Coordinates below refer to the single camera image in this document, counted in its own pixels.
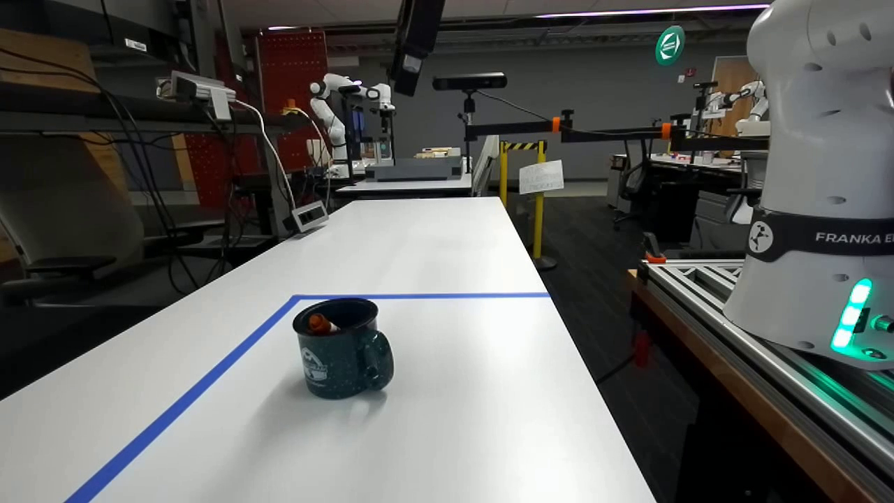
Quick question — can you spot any aluminium profile robot stand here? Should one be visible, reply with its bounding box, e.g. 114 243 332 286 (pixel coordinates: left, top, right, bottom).
627 258 894 503

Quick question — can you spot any violet ceiling light strip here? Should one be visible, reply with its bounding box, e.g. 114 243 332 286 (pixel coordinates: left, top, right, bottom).
534 3 771 22

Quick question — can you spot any round green sign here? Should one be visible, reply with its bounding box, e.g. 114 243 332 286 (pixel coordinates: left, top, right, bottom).
650 22 691 70

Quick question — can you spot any white paper sign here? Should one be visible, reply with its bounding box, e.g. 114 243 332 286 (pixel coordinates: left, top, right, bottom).
516 158 571 200

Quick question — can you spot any black stereo camera on stand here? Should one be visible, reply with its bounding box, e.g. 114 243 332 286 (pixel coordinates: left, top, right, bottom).
431 70 512 180

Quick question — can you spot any long blue tape strip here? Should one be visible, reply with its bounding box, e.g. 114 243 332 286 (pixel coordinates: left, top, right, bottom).
64 295 307 503

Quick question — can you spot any yellow black safety barrier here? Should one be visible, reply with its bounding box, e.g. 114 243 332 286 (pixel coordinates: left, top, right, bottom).
497 137 550 265

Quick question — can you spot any background white table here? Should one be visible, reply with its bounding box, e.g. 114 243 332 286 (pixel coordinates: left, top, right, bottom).
332 174 479 201

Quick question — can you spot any small white box device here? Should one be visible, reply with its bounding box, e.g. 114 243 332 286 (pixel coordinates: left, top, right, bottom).
289 200 332 234

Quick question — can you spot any dark teal enamel mug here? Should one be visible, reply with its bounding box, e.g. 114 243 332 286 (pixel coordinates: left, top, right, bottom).
291 296 396 402

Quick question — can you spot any white power strip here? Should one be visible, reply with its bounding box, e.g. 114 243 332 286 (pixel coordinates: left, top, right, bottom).
153 68 241 124

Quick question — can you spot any small white background robot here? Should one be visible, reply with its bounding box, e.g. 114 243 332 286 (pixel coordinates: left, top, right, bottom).
691 75 771 127

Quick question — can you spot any red cabinet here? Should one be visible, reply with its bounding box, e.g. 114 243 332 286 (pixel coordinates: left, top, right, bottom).
252 25 332 174

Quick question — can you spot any white cable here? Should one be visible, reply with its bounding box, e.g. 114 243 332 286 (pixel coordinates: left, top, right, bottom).
230 96 303 234

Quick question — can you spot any black boom with orange clamps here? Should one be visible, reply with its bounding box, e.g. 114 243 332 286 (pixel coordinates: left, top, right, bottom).
465 107 776 158

